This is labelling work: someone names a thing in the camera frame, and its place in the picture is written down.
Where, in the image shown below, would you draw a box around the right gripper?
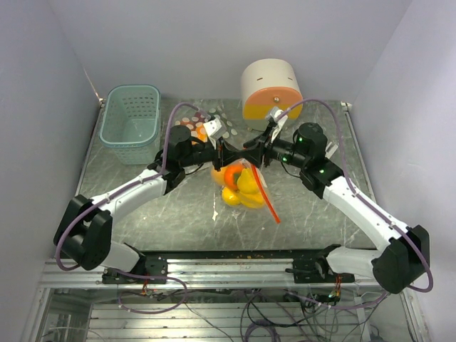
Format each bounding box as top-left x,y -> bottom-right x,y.
237,125 -> 309,169

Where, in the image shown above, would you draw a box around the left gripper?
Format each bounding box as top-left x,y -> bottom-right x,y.
180,138 -> 244,172

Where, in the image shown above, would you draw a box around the clear red-zip bag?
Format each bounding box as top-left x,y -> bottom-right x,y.
211,159 -> 281,224

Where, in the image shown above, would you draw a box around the yellow fake pear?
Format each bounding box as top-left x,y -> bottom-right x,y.
237,168 -> 259,194

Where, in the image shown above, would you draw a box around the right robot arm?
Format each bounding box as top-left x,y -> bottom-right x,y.
243,123 -> 430,294

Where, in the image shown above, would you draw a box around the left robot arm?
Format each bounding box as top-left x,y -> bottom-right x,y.
53,125 -> 246,283

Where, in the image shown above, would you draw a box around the peach coloured fake fruit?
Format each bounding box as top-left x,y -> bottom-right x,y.
211,167 -> 226,187

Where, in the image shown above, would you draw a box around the yellow fake lemon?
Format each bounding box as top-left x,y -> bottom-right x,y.
222,187 -> 241,206

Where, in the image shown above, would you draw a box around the polka dot zip bag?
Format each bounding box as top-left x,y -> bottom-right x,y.
174,106 -> 238,142

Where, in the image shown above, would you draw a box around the yellow fake bell pepper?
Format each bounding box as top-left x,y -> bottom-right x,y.
239,192 -> 265,209

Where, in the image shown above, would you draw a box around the round mini drawer cabinet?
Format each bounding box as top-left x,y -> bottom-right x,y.
241,58 -> 304,131

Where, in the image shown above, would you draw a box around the teal plastic basket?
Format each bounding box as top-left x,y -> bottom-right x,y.
99,85 -> 162,165

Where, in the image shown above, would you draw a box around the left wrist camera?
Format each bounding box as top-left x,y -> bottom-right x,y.
203,118 -> 227,140

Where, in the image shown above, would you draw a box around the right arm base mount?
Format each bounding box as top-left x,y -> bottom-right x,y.
284,244 -> 355,284

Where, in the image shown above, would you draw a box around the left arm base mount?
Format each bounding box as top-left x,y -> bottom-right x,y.
102,254 -> 168,285

